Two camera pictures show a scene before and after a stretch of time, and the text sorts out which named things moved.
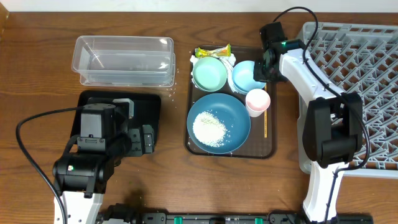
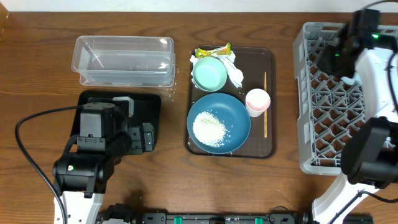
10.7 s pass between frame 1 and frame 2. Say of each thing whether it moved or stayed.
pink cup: stayed
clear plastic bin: stayed
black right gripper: moved
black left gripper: stayed
